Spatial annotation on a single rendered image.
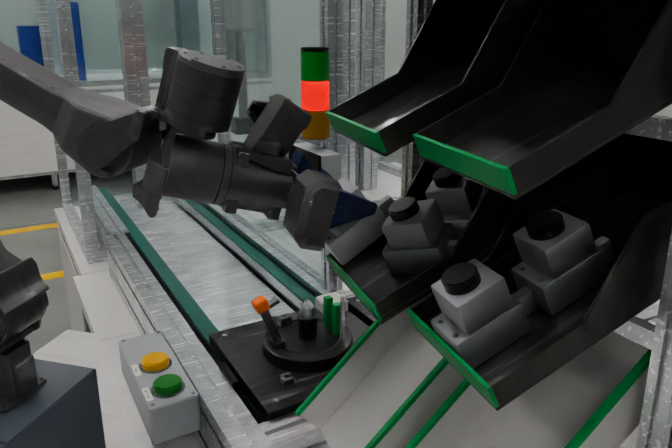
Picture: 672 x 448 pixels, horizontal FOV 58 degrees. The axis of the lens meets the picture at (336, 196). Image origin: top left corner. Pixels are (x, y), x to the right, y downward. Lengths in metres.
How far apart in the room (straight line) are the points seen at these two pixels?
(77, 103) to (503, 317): 0.40
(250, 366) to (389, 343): 0.26
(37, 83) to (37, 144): 5.30
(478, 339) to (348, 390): 0.29
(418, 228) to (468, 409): 0.19
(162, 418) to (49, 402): 0.20
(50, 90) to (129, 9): 1.25
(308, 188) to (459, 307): 0.15
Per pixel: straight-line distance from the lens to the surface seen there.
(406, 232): 0.58
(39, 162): 5.93
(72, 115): 0.57
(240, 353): 0.97
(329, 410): 0.76
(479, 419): 0.65
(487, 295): 0.48
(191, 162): 0.53
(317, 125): 1.05
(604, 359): 0.61
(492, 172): 0.42
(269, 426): 0.83
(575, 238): 0.51
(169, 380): 0.92
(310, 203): 0.49
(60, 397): 0.77
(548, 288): 0.52
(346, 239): 0.60
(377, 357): 0.75
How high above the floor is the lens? 1.46
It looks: 16 degrees down
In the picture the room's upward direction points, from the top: straight up
